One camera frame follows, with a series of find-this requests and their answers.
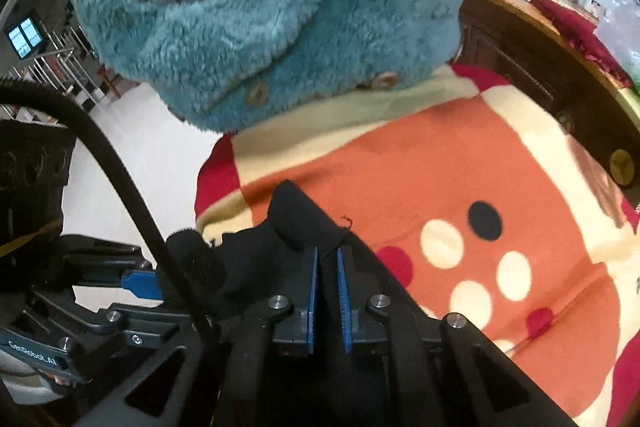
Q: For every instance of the wooden cabinet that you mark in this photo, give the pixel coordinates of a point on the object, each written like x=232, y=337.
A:
x=505, y=52

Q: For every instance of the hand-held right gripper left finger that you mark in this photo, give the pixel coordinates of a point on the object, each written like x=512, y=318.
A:
x=311, y=307

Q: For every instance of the dark red cloth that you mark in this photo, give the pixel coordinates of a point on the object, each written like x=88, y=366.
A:
x=575, y=27

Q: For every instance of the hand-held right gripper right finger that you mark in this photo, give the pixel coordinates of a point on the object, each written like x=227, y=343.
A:
x=345, y=307

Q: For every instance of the white stair railing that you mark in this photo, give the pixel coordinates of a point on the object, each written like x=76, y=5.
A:
x=65, y=67

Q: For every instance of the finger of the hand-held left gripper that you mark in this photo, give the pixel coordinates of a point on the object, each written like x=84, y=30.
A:
x=142, y=283
x=145, y=327

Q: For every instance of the black pants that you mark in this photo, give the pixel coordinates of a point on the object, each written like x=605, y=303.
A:
x=295, y=217

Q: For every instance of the teal fleece jacket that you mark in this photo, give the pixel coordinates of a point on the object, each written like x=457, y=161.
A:
x=320, y=37

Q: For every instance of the orange dotted printed blanket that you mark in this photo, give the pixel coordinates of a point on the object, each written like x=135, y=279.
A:
x=400, y=167

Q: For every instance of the clear plastic bag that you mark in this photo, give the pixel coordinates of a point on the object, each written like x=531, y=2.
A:
x=625, y=32

